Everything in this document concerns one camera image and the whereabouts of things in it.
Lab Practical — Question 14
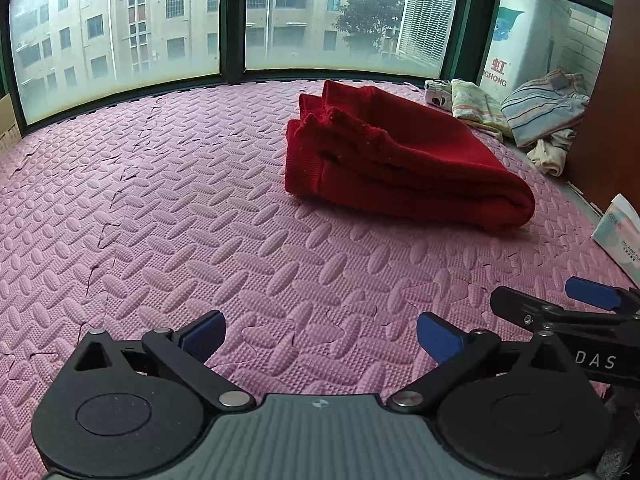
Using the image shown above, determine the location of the white grey printed cloth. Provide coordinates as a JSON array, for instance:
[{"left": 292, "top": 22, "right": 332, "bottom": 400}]
[{"left": 424, "top": 79, "right": 452, "bottom": 113}]

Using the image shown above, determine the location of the red fleece garment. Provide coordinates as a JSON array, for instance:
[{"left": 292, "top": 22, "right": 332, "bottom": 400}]
[{"left": 284, "top": 80, "right": 535, "bottom": 233}]

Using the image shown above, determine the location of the yellow patterned folded cloth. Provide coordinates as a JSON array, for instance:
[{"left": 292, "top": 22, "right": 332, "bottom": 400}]
[{"left": 451, "top": 79, "right": 513, "bottom": 142}]

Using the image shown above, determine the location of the white tissue pack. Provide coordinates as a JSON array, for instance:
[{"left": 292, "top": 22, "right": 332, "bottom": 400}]
[{"left": 591, "top": 194, "right": 640, "bottom": 287}]

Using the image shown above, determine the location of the cream cloth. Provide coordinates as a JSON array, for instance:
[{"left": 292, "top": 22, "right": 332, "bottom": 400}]
[{"left": 527, "top": 129, "right": 576, "bottom": 178}]

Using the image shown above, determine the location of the brown wooden cabinet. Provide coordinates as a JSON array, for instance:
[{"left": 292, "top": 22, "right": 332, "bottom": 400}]
[{"left": 565, "top": 0, "right": 639, "bottom": 210}]

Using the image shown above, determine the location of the striped folded cloth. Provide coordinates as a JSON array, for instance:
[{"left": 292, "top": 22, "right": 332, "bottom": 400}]
[{"left": 501, "top": 68, "right": 590, "bottom": 148}]

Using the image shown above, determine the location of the pink foam floor mat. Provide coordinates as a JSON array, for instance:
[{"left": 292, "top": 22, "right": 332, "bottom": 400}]
[{"left": 1, "top": 81, "right": 628, "bottom": 479}]

